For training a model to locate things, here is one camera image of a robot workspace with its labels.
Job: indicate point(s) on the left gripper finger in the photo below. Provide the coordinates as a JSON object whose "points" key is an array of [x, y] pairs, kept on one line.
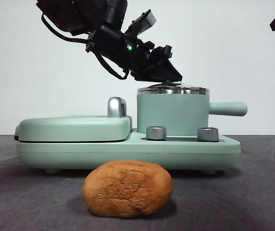
{"points": [[162, 72]]}

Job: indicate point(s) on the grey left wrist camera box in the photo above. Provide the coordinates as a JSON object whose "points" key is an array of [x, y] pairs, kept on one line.
{"points": [[150, 18]]}

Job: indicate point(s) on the mint green griddle cover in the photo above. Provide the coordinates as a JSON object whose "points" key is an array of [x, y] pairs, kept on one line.
{"points": [[75, 128]]}

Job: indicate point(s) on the glass pot lid green knob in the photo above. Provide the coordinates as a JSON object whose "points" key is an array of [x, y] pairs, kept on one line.
{"points": [[190, 88]]}

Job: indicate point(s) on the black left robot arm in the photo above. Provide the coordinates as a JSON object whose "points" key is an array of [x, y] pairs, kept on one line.
{"points": [[113, 36]]}

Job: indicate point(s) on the brown potato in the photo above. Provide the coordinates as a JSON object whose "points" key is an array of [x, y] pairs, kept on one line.
{"points": [[128, 190]]}

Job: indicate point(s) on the mint green breakfast maker base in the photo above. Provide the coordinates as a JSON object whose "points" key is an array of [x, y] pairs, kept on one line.
{"points": [[128, 154]]}

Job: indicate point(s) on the silver control knob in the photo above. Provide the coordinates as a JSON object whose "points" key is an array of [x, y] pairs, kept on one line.
{"points": [[207, 134], [156, 133]]}

